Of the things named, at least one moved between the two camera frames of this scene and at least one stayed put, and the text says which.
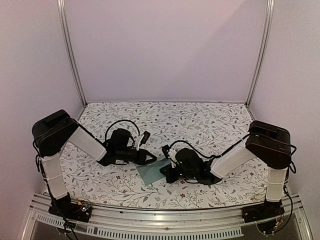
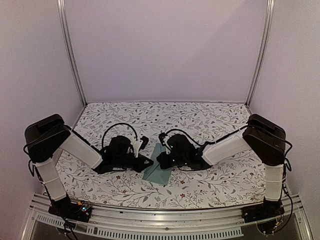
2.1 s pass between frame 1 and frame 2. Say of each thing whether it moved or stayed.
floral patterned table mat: stayed
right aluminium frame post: stayed
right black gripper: moved
